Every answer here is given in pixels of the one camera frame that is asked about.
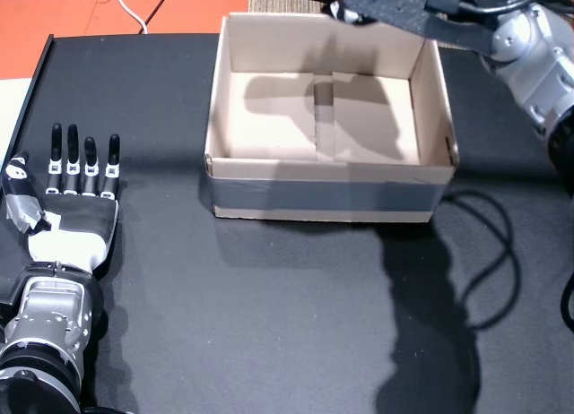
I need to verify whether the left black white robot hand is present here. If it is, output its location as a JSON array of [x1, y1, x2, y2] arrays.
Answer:
[[0, 122, 122, 272]]

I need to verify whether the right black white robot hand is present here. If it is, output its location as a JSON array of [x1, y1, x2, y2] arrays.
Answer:
[[329, 0, 494, 52]]

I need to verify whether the cardboard box with grey tape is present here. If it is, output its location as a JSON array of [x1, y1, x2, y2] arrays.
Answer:
[[204, 13, 461, 225]]

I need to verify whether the striped beige rug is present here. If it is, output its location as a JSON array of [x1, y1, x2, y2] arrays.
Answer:
[[248, 0, 337, 15]]

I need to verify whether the white board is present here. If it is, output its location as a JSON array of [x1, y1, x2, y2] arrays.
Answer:
[[0, 76, 36, 167]]

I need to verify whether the orange floor mat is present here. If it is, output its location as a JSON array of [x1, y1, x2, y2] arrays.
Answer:
[[0, 0, 250, 82]]

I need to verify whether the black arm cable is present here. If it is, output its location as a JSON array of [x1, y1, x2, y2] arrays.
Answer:
[[457, 0, 574, 19]]

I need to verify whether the white cable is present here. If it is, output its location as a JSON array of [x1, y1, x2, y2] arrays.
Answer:
[[116, 0, 149, 35]]

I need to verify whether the thin black floor cable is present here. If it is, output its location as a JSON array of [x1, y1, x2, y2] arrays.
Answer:
[[143, 0, 174, 23]]

